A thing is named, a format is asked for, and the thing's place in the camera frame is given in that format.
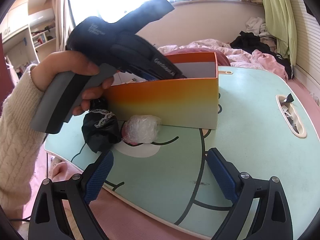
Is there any black clothes pile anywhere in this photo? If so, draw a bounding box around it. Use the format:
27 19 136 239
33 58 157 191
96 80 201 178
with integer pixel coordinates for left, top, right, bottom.
230 31 294 79

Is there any white wall shelf unit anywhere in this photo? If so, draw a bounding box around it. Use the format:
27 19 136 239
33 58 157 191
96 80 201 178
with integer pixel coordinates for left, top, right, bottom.
1 3 55 67

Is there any orange gradient cardboard box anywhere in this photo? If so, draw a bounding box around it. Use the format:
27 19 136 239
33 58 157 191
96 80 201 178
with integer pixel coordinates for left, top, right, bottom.
104 51 219 129

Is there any white clothes pile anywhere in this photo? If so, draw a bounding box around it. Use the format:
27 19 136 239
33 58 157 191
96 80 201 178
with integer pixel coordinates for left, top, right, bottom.
245 17 271 37

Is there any clear plastic ball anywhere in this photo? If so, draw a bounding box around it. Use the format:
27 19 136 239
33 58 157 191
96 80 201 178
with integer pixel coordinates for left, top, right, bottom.
121 115 161 144

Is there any black cable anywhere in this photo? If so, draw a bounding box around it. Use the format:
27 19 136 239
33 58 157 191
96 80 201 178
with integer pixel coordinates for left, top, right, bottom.
70 142 87 163

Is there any dark red round cushion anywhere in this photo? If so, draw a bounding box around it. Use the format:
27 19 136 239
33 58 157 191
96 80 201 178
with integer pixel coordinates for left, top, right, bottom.
164 48 231 66

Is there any mint green cartoon lap table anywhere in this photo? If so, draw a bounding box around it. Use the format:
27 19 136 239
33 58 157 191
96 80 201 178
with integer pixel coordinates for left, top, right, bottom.
43 66 320 240

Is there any black clip in table slot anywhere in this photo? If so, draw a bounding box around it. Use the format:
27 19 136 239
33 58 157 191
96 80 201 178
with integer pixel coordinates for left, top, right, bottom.
280 93 294 105

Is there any light green curtain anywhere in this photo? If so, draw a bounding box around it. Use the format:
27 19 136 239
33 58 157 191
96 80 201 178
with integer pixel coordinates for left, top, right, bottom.
263 0 297 67

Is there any black lace-trimmed fabric pouch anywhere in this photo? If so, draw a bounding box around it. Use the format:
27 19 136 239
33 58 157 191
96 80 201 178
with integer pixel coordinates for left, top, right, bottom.
81 97 122 153

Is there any beige window curtain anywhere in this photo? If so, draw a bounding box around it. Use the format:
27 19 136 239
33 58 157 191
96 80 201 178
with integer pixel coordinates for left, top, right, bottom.
52 0 73 51

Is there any cream knit sweater forearm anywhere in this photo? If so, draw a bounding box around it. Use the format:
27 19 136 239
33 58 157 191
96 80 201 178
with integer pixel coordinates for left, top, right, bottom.
1 64 45 218

